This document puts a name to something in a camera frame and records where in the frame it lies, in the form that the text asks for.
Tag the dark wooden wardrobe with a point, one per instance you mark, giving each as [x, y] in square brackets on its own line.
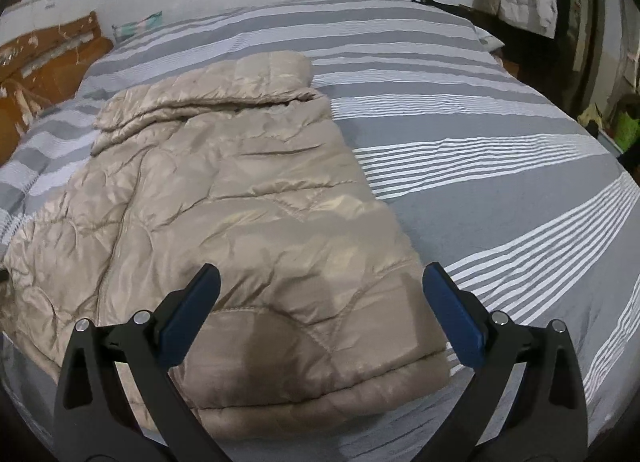
[585, 17]

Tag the teal pink striped pillow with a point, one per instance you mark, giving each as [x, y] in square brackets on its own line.
[137, 27]

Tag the black bag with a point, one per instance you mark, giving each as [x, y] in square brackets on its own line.
[442, 3]

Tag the green cloth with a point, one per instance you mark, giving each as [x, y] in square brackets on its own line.
[627, 128]

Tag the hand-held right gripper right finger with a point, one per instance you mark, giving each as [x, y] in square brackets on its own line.
[452, 312]

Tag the wooden headboard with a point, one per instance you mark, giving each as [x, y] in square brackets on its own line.
[45, 67]

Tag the grey white striped bed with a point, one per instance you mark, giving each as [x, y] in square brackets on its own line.
[475, 142]

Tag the beige puffer jacket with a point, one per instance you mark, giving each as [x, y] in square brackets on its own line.
[225, 192]

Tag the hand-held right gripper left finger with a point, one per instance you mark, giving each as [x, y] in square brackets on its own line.
[192, 309]

